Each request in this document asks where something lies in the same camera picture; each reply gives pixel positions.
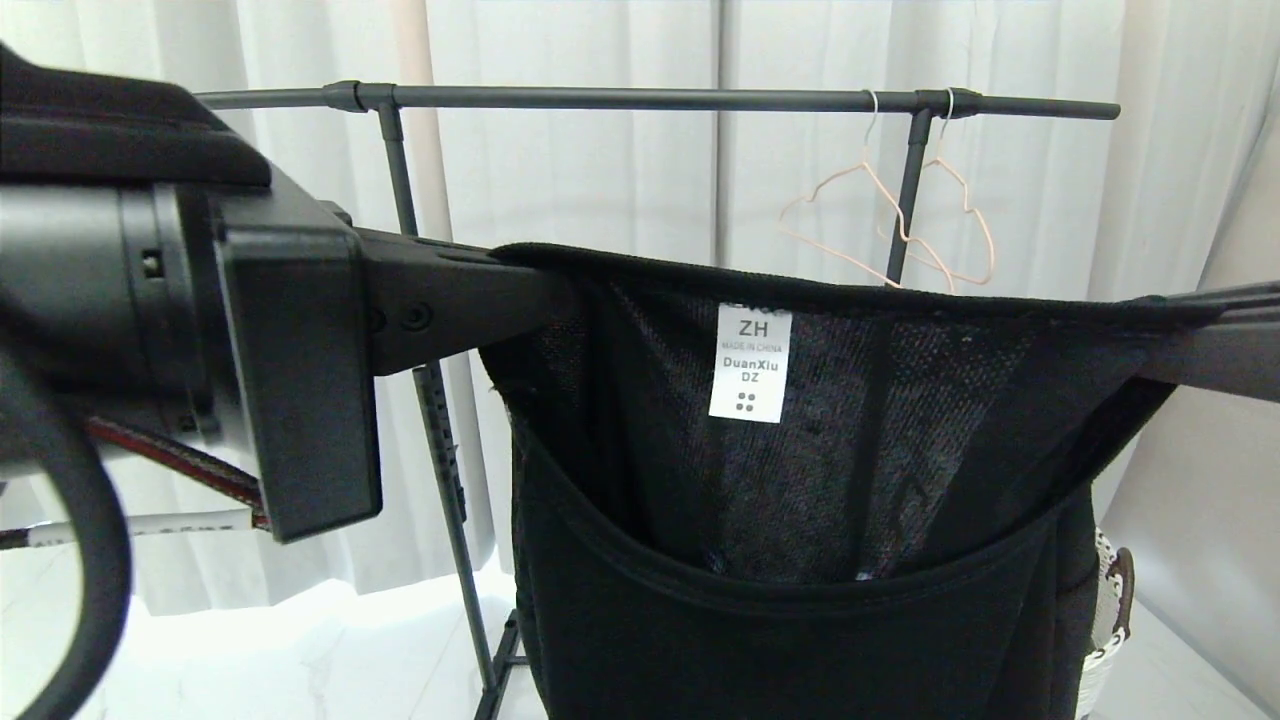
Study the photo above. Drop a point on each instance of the black clothes rack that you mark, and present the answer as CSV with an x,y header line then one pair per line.
x,y
650,98

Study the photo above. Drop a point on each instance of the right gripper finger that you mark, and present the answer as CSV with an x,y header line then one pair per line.
x,y
1240,360

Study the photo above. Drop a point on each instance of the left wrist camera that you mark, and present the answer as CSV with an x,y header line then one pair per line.
x,y
100,130

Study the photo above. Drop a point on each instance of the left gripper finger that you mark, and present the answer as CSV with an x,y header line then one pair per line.
x,y
440,300

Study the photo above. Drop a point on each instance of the black garment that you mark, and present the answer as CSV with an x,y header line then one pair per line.
x,y
800,640

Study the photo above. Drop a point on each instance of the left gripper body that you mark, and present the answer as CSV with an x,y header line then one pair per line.
x,y
300,380

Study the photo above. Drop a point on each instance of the white curtain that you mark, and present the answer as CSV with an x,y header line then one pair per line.
x,y
600,180

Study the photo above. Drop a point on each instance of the pink clothes hanger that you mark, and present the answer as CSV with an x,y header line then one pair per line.
x,y
868,170
965,200

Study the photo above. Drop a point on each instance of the white laundry basket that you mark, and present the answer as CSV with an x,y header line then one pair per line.
x,y
1100,655

